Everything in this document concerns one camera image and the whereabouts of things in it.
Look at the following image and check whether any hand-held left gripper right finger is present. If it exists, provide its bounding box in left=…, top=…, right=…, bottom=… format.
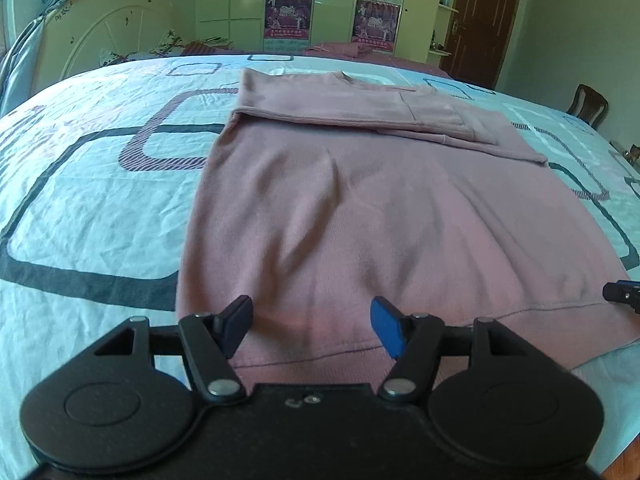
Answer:
left=370, top=295, right=548, bottom=403

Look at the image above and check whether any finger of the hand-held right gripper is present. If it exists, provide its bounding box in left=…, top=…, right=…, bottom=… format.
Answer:
left=602, top=280, right=640, bottom=315

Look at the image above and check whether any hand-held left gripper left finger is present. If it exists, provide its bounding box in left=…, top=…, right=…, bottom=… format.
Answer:
left=92, top=294, right=253, bottom=406

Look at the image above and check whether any pink sweatshirt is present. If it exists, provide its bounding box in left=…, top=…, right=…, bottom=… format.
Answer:
left=175, top=67, right=640, bottom=386

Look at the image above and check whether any wooden furniture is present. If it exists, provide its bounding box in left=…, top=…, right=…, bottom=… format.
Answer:
left=609, top=140, right=640, bottom=166

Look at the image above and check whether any dark wooden chair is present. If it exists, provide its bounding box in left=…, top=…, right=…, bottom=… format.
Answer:
left=565, top=84, right=610, bottom=128

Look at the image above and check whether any blue patterned bedsheet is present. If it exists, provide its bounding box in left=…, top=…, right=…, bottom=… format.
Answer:
left=0, top=52, right=640, bottom=466

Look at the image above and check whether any orange striped cushion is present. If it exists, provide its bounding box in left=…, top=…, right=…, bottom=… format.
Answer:
left=180, top=41, right=231, bottom=56

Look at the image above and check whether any pink folded cloth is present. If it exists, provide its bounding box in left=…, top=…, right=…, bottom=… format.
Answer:
left=305, top=42, right=373, bottom=58

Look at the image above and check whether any brown wooden door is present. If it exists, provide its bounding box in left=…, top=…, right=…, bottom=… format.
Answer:
left=440, top=0, right=523, bottom=91

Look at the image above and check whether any cream corner shelf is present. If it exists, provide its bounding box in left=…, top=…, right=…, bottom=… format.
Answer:
left=427, top=0, right=461, bottom=58

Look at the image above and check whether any cream headboard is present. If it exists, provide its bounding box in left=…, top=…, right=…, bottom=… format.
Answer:
left=35, top=0, right=188, bottom=81

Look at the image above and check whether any blue curtain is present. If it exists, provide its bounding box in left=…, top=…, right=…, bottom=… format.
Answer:
left=0, top=0, right=98, bottom=106

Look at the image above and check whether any purple wall poster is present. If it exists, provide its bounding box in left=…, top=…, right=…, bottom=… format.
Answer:
left=264, top=0, right=313, bottom=53
left=354, top=1, right=401, bottom=53

